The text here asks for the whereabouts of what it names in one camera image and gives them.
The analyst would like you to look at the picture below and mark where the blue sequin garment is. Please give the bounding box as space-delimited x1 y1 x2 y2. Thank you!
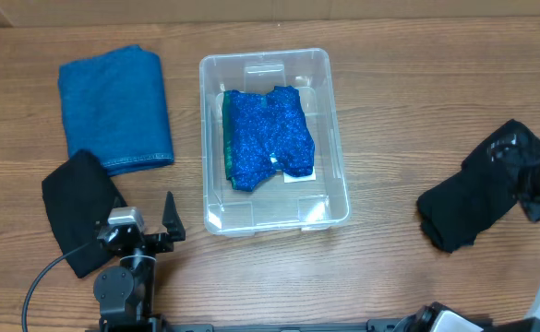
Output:
222 86 316 192

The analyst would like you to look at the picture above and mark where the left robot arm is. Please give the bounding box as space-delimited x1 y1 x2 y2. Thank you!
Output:
93 193 186 332

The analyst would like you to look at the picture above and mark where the clear plastic container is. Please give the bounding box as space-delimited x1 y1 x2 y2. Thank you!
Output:
199 48 351 237

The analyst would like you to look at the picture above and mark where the white label in container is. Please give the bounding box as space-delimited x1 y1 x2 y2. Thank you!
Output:
283 169 317 184

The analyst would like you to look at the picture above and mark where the black cloth left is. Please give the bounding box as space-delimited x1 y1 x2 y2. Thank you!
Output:
42 150 126 279

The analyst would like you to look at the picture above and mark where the folded blue towel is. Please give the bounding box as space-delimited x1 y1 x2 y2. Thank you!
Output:
58 45 174 176

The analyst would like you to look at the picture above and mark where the cardboard backdrop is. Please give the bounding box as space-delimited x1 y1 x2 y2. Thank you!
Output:
0 0 540 28

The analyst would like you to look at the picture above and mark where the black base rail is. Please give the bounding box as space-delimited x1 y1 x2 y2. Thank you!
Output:
87 316 413 332

